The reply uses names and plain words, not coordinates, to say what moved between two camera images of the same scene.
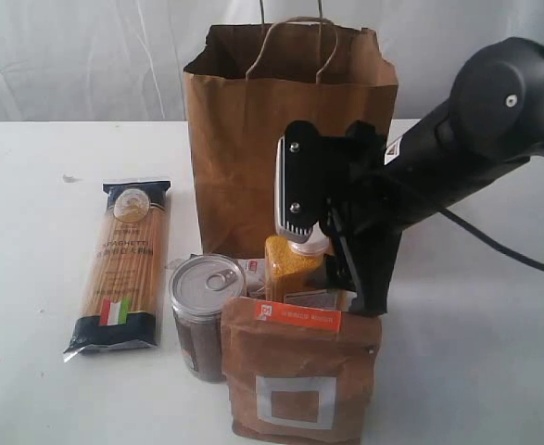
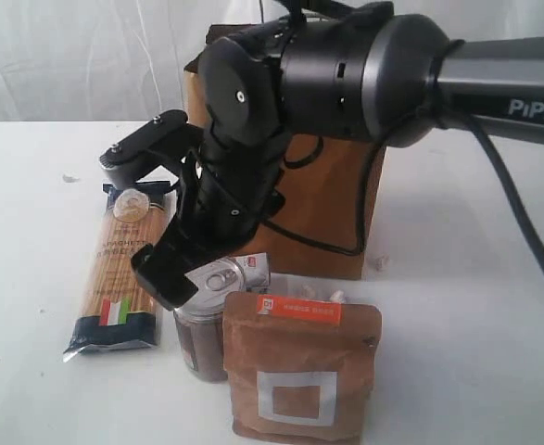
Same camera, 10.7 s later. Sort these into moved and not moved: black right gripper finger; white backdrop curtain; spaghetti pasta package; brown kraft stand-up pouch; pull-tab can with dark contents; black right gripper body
Moved: black right gripper finger; black right gripper body
Not moved: pull-tab can with dark contents; spaghetti pasta package; white backdrop curtain; brown kraft stand-up pouch
